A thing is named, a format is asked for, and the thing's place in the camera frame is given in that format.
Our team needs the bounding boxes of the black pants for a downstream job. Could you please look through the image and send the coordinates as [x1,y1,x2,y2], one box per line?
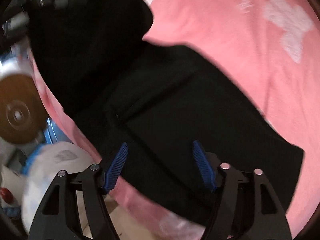
[28,0,303,225]

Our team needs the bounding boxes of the pink bow-print blanket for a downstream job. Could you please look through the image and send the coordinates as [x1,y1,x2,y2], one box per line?
[30,0,320,240]

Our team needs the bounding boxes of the round brown wooden stool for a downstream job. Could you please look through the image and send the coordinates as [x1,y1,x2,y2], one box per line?
[1,74,49,144]

